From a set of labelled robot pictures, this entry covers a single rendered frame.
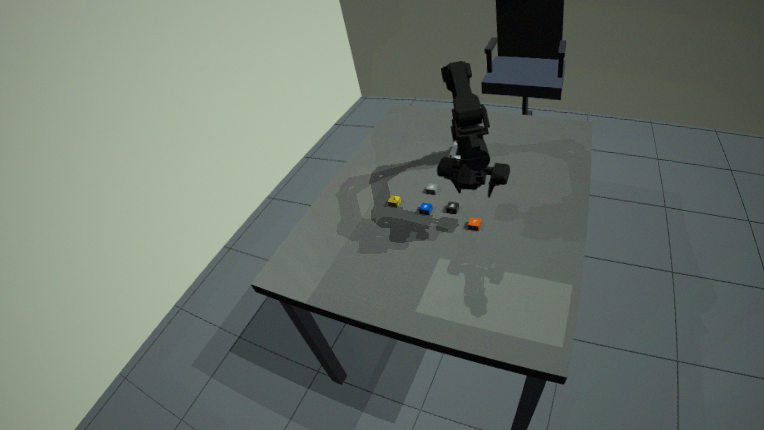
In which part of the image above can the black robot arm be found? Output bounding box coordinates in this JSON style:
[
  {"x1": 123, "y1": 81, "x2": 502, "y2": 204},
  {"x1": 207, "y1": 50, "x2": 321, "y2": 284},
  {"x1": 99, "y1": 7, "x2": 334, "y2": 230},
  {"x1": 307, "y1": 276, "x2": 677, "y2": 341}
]
[{"x1": 441, "y1": 61, "x2": 490, "y2": 190}]

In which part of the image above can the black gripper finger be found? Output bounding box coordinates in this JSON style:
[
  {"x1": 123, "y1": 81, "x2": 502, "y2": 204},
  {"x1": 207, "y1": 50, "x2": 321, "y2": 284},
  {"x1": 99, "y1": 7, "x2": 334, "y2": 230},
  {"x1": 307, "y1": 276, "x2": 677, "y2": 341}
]
[
  {"x1": 488, "y1": 178, "x2": 500, "y2": 197},
  {"x1": 443, "y1": 172, "x2": 461, "y2": 193}
]

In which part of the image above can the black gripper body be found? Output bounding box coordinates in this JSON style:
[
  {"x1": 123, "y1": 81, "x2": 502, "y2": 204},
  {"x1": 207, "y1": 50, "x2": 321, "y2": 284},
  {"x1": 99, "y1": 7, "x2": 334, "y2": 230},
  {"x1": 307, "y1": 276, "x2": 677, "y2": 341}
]
[{"x1": 436, "y1": 149, "x2": 510, "y2": 185}]

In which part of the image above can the blue block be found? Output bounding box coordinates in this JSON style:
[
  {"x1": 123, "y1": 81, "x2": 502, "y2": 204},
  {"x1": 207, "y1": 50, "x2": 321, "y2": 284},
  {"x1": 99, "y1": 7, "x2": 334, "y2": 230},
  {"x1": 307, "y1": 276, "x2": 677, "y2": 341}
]
[{"x1": 419, "y1": 203, "x2": 433, "y2": 215}]

